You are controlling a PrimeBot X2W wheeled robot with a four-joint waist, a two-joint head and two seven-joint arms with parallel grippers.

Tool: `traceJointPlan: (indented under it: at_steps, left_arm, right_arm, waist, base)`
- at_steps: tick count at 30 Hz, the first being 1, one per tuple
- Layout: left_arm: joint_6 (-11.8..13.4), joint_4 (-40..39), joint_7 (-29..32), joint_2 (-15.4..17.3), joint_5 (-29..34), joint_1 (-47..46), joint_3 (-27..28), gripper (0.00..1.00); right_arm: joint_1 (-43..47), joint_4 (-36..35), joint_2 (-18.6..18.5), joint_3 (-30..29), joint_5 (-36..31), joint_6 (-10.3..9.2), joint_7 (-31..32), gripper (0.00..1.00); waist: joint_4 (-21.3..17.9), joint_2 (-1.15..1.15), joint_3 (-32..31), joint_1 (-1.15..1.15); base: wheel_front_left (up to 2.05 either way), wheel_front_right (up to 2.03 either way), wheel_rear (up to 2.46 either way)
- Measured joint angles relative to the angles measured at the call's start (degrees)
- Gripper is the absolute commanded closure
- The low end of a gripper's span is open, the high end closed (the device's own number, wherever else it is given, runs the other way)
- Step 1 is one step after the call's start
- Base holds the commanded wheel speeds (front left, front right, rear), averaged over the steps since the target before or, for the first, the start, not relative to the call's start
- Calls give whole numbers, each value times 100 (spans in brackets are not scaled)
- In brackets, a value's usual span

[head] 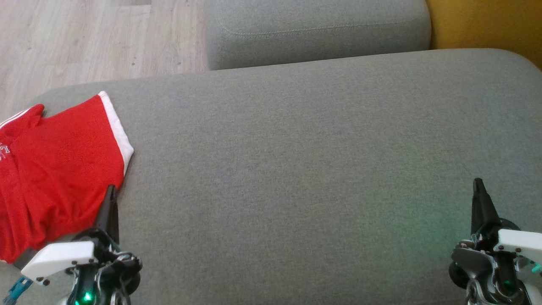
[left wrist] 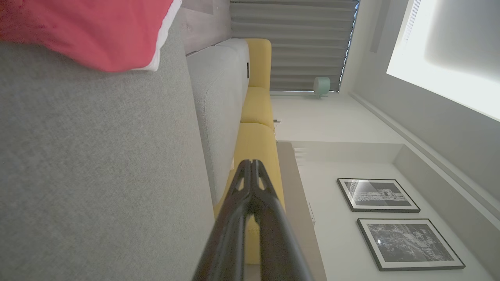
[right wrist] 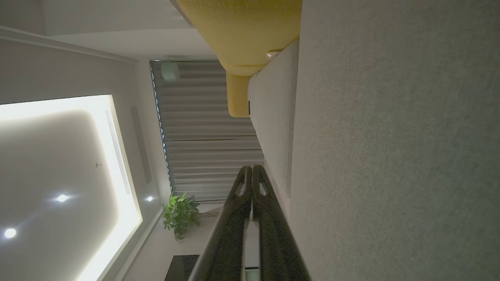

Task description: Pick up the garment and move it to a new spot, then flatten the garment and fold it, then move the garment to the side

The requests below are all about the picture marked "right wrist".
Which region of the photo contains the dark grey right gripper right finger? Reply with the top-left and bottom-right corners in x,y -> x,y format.
253,165 -> 311,281

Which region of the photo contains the grey pleated curtain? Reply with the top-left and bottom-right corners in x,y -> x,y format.
150,60 -> 265,204

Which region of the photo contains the grey fabric sofa seat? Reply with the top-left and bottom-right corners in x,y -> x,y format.
289,0 -> 500,281

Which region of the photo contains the grey seamed sofa cushion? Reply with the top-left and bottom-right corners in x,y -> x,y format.
248,40 -> 300,199

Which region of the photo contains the yellow sofa backrest cushion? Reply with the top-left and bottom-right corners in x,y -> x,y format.
177,0 -> 302,77

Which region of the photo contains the green potted plant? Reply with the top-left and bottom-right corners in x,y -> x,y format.
162,192 -> 201,242

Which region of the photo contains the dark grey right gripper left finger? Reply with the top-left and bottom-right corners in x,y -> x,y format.
188,166 -> 253,281

